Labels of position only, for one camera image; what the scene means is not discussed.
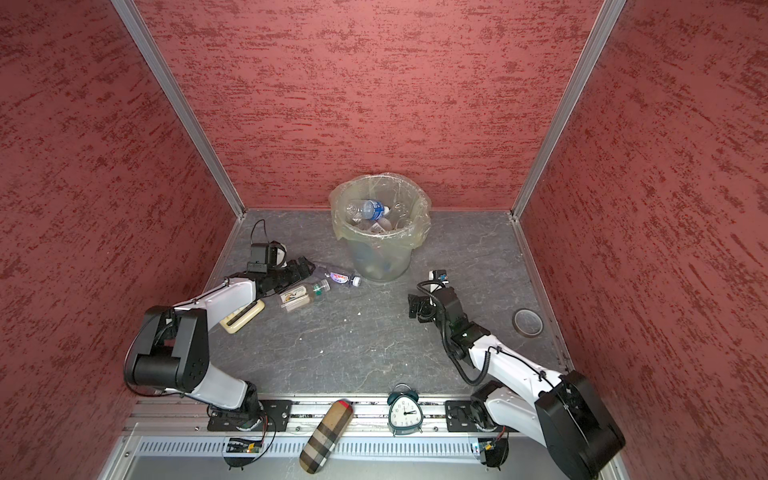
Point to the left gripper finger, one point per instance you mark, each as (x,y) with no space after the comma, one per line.
(300,275)
(304,266)

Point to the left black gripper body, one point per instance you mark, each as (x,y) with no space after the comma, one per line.
(282,276)

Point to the purple label clear bottle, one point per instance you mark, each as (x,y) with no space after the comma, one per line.
(337,275)

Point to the blue label bottle white cap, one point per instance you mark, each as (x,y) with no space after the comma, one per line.
(366,209)

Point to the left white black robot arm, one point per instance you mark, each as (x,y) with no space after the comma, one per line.
(170,354)

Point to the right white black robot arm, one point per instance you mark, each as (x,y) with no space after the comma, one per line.
(560,411)

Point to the grey mesh waste bin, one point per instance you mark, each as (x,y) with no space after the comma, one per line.
(379,264)

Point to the clear plastic bin liner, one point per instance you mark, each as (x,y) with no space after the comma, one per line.
(389,189)

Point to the beige calculator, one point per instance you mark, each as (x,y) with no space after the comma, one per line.
(241,317)

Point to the tape roll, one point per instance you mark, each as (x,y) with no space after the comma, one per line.
(527,323)

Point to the green alarm clock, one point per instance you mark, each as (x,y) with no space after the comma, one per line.
(405,416)

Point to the plaid glasses case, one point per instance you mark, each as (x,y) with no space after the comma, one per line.
(325,437)

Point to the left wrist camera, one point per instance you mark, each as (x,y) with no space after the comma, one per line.
(266,257)

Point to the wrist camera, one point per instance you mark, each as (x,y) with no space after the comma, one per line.
(440,276)
(266,257)

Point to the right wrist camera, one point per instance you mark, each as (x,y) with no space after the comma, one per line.
(440,276)

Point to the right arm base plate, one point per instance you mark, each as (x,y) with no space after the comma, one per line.
(467,416)

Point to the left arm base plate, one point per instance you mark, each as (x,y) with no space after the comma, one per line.
(269,414)

